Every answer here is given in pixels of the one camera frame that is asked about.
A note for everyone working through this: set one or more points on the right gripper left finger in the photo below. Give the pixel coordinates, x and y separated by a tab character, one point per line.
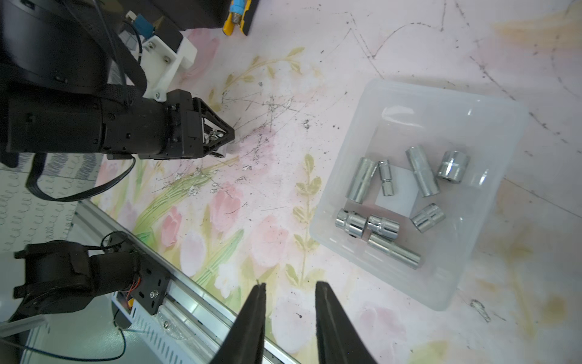
246	339

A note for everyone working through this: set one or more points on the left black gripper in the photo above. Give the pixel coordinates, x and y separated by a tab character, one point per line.
190	120

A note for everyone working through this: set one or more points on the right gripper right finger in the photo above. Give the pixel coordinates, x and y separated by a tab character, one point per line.
337	339

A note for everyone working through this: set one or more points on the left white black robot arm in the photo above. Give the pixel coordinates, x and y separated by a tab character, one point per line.
82	77

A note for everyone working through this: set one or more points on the translucent plastic storage box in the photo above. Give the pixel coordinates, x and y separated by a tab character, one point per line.
390	118

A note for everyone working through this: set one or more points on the yellow black toolbox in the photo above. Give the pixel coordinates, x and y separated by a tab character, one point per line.
184	14

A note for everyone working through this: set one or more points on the blue yellow hand tool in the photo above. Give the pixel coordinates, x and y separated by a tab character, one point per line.
241	15

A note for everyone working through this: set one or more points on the aluminium mounting rail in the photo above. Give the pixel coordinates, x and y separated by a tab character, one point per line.
190	325

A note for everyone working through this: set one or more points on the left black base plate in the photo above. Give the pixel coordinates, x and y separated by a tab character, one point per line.
151	285

